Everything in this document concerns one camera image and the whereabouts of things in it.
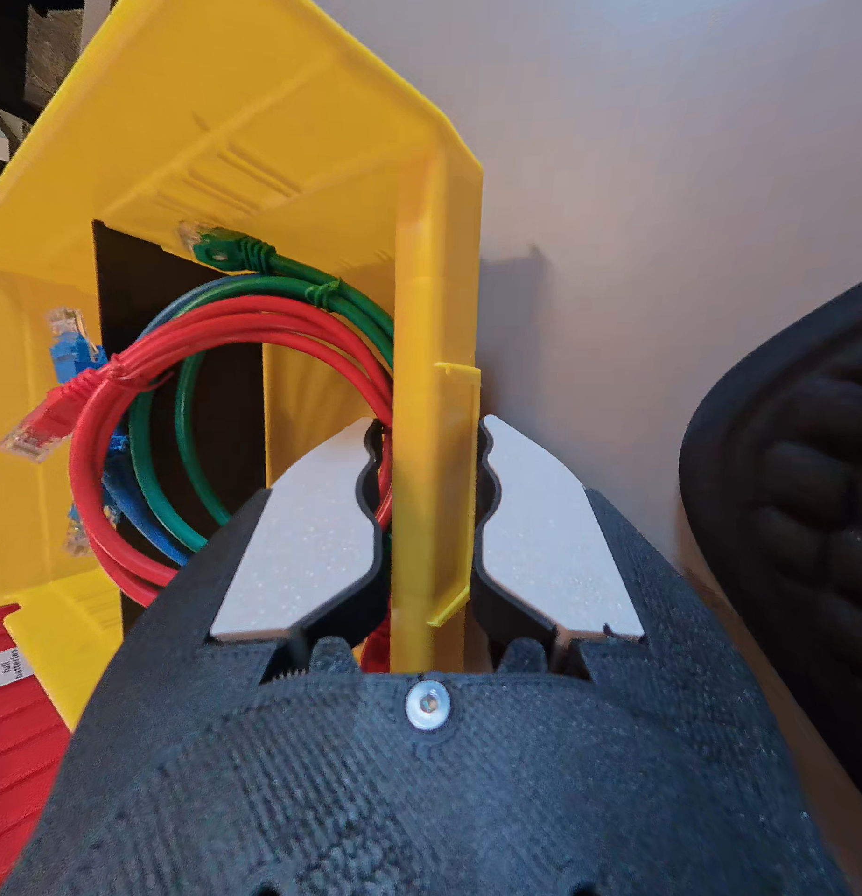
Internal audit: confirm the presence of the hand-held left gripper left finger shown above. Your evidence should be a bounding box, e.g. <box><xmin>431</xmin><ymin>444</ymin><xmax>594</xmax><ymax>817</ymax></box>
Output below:
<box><xmin>209</xmin><ymin>417</ymin><xmax>391</xmax><ymax>655</ymax></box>

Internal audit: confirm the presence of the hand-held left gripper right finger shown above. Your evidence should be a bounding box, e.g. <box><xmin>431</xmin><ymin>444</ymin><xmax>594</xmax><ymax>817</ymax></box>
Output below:
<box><xmin>471</xmin><ymin>413</ymin><xmax>646</xmax><ymax>665</ymax></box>

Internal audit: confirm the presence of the red ethernet cable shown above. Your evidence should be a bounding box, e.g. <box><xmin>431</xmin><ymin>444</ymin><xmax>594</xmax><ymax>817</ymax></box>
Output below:
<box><xmin>0</xmin><ymin>294</ymin><xmax>398</xmax><ymax>673</ymax></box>

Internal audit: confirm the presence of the blue ethernet cable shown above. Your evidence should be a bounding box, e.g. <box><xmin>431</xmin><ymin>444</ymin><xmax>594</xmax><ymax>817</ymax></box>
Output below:
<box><xmin>46</xmin><ymin>276</ymin><xmax>195</xmax><ymax>569</ymax></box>

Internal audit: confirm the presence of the green ethernet cable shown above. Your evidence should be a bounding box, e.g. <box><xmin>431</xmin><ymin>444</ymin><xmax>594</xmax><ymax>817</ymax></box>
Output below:
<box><xmin>128</xmin><ymin>219</ymin><xmax>398</xmax><ymax>555</ymax></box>

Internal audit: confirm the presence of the yellow plastic bin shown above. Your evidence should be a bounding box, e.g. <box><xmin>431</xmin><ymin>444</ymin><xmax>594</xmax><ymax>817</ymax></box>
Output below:
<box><xmin>0</xmin><ymin>0</ymin><xmax>485</xmax><ymax>734</ymax></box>

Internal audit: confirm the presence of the red ribbed container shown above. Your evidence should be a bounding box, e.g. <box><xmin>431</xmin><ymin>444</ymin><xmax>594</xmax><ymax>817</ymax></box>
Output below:
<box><xmin>0</xmin><ymin>546</ymin><xmax>76</xmax><ymax>844</ymax></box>

